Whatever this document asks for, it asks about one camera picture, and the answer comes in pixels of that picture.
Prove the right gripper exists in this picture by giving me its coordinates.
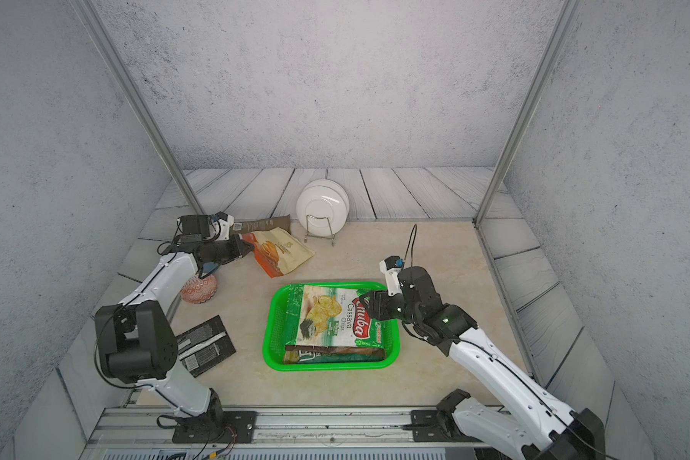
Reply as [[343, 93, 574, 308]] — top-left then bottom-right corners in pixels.
[[358, 288, 424, 328]]

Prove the cassava chips bag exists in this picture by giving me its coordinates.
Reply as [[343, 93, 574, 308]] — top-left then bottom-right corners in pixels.
[[243, 228, 315, 278]]

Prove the green white acefood bag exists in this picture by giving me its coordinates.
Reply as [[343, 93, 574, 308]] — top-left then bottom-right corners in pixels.
[[284, 284, 384, 350]]

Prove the black snack bag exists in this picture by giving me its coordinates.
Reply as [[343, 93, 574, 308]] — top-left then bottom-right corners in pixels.
[[176, 315, 236, 378]]

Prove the brown chips bag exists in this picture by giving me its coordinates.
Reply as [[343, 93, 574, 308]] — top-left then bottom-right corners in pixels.
[[285, 345, 385, 358]]

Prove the green Real chips bag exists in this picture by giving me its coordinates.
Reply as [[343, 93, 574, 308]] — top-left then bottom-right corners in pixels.
[[283, 350, 385, 364]]

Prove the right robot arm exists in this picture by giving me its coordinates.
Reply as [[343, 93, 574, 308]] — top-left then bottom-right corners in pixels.
[[360, 256, 606, 459]]

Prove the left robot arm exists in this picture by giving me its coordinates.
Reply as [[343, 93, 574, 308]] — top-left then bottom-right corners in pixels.
[[93, 212, 257, 445]]

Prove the green plastic basket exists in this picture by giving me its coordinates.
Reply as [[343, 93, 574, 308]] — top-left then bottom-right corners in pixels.
[[263, 282, 401, 372]]

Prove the blue bowl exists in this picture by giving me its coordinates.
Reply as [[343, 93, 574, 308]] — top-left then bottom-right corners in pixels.
[[197, 262, 220, 279]]

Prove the red patterned bowl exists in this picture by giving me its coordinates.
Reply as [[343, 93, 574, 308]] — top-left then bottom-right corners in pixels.
[[180, 274, 218, 305]]

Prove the olive brown Lerna bag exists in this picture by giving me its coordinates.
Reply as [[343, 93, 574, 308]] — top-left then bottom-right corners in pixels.
[[230, 215, 291, 235]]

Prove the white plate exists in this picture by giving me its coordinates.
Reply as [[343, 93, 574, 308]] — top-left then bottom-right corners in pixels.
[[296, 179, 350, 235]]

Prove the wire plate stand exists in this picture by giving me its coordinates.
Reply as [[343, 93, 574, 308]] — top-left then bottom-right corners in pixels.
[[305, 214, 335, 241]]

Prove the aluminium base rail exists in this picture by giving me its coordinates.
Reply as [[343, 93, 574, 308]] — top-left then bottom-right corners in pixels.
[[79, 404, 588, 460]]

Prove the metal corner post left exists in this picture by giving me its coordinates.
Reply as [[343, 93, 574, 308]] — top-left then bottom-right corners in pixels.
[[71, 0, 205, 215]]

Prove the metal corner post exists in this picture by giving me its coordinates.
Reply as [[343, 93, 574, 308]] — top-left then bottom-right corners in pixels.
[[71, 0, 205, 215], [473, 0, 582, 229]]

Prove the metal corner post right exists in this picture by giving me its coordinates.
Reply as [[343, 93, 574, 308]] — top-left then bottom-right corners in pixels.
[[473, 0, 582, 229]]

